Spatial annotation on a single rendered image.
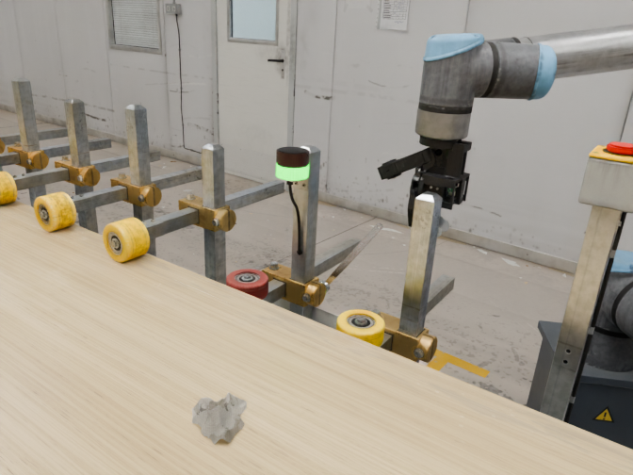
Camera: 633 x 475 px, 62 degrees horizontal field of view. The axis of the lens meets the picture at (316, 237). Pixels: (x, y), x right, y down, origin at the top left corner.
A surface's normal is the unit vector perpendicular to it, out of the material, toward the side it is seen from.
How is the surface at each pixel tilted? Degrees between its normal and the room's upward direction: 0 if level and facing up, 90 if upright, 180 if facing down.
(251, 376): 0
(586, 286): 90
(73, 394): 0
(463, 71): 91
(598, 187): 90
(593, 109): 90
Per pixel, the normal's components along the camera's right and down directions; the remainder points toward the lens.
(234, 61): -0.62, 0.26
